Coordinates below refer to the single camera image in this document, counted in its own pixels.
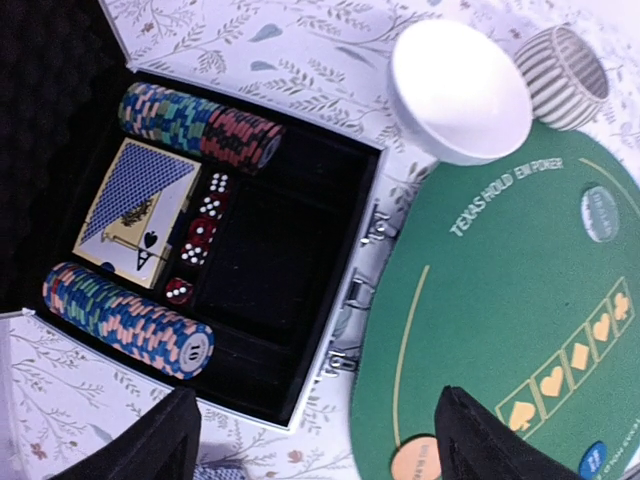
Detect white ceramic bowl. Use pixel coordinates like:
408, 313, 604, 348
387, 19, 533, 166

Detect orange big blind button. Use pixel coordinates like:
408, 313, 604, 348
390, 435, 442, 480

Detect poker chip row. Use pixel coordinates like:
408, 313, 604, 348
42, 262, 215, 380
118, 82, 286, 174

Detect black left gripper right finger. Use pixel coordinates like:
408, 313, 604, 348
434, 386, 579, 480

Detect round green poker mat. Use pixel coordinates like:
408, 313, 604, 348
350, 124, 639, 479

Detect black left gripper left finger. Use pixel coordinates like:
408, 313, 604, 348
54, 387, 201, 480

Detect boxed card deck in case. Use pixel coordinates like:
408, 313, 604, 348
73, 138, 201, 289

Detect blue small blind button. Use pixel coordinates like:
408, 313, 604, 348
578, 441, 608, 479

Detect red dice in case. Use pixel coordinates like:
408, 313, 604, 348
164, 170, 235, 305

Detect poker chip row lower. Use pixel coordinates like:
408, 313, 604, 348
42, 262, 215, 380

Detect striped grey ceramic cup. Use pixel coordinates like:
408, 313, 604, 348
514, 25, 610, 131

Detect poker chip row upper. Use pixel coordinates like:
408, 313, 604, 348
118, 82, 286, 174

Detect aluminium poker chip case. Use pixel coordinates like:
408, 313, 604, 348
1, 1, 385, 432

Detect clear acrylic dealer button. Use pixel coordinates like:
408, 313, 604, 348
580, 185, 620, 243

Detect grey playing card deck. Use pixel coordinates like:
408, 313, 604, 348
193, 464, 248, 480

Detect floral white tablecloth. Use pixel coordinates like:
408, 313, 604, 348
1, 1, 639, 479

